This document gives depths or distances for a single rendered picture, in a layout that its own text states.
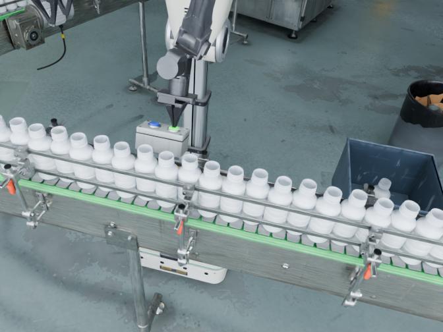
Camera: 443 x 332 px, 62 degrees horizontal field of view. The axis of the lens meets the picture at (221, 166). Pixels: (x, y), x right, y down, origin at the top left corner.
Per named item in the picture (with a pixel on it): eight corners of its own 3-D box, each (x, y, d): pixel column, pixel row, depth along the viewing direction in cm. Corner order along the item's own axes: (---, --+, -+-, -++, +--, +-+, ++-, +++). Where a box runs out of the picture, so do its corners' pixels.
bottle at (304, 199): (279, 228, 98) (292, 185, 87) (289, 215, 102) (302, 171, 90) (300, 240, 96) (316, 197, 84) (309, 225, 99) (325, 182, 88)
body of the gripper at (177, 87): (191, 105, 101) (194, 78, 98) (155, 98, 102) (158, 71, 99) (197, 101, 107) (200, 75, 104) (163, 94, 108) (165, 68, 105)
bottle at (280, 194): (281, 215, 101) (293, 172, 90) (285, 233, 97) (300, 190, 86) (259, 216, 100) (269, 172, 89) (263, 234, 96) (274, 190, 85)
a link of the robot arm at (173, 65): (213, 41, 98) (185, 24, 98) (200, 44, 88) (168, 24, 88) (192, 81, 103) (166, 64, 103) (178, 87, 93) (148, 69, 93)
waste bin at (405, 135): (374, 186, 259) (414, 110, 216) (370, 147, 292) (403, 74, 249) (442, 201, 254) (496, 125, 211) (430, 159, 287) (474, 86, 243)
